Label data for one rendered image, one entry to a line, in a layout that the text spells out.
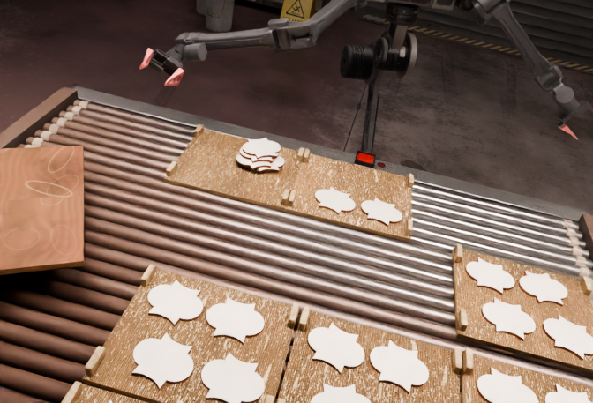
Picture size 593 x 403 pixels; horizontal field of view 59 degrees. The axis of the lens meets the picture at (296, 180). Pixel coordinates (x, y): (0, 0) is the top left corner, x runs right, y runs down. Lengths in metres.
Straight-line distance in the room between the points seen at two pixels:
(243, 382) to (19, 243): 0.63
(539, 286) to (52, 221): 1.38
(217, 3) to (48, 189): 4.00
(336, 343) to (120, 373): 0.50
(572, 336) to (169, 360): 1.06
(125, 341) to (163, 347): 0.09
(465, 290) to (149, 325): 0.88
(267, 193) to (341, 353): 0.64
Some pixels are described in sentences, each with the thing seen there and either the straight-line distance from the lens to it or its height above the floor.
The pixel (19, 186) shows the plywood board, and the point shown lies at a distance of 1.62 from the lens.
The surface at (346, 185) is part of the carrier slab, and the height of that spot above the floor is 0.94.
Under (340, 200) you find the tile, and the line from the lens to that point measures 1.77.
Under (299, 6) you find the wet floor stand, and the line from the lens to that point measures 5.37.
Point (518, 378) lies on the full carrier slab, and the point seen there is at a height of 0.95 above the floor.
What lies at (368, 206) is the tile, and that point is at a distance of 1.77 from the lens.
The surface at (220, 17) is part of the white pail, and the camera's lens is 5.43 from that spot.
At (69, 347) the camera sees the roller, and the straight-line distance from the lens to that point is 1.37.
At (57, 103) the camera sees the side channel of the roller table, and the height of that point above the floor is 0.95.
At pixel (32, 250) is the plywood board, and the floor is 1.04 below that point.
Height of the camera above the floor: 2.01
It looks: 36 degrees down
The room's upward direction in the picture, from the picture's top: 11 degrees clockwise
